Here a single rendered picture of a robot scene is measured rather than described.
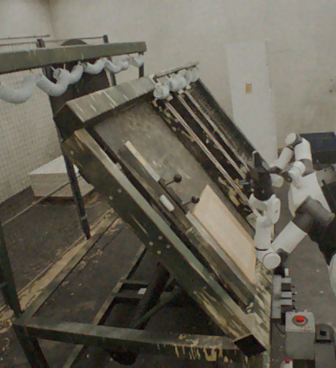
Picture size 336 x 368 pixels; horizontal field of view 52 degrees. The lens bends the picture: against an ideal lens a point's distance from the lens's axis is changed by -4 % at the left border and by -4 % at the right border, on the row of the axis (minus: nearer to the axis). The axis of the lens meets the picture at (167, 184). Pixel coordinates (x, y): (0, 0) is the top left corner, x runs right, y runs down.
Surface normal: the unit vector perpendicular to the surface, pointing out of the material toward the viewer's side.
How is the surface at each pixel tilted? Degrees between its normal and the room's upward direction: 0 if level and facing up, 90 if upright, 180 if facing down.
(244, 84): 90
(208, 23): 90
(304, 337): 90
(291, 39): 90
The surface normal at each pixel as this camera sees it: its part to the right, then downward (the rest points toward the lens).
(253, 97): -0.37, 0.37
